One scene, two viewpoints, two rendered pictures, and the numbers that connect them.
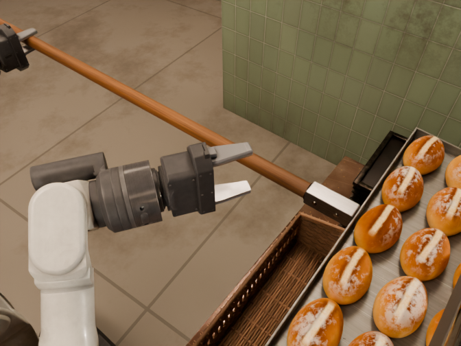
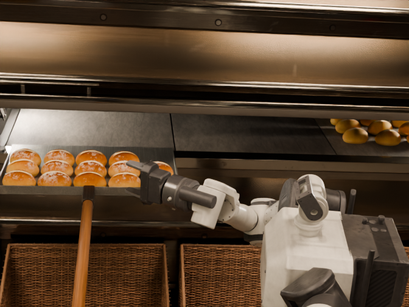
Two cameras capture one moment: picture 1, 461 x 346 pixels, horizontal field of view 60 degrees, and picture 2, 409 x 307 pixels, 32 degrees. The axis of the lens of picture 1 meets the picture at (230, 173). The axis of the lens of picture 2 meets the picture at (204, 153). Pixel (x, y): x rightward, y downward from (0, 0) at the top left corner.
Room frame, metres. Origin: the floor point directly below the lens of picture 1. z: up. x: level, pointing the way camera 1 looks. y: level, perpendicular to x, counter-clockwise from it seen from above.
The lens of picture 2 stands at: (1.50, 1.35, 2.18)
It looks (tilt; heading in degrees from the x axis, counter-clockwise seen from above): 24 degrees down; 224
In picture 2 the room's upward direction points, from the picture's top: 4 degrees clockwise
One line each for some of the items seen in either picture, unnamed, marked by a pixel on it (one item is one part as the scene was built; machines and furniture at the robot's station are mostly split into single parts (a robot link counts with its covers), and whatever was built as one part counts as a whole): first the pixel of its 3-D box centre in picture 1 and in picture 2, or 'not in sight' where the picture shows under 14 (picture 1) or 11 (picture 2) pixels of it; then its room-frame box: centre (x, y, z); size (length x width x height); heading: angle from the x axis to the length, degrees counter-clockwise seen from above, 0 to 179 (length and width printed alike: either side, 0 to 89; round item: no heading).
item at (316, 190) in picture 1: (331, 203); (88, 197); (0.42, -0.17, 1.20); 0.09 x 0.04 x 0.03; 52
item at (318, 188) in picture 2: not in sight; (310, 202); (0.35, 0.55, 1.47); 0.10 x 0.07 x 0.09; 43
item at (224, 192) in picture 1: (230, 193); (136, 194); (0.39, 0.00, 1.27); 0.06 x 0.03 x 0.02; 107
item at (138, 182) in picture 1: (168, 186); (164, 188); (0.36, 0.09, 1.32); 0.12 x 0.10 x 0.13; 107
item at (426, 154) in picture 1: (425, 152); (19, 178); (0.53, -0.37, 1.21); 0.10 x 0.07 x 0.05; 138
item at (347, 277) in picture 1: (349, 271); (125, 180); (0.29, -0.18, 1.21); 0.10 x 0.07 x 0.06; 144
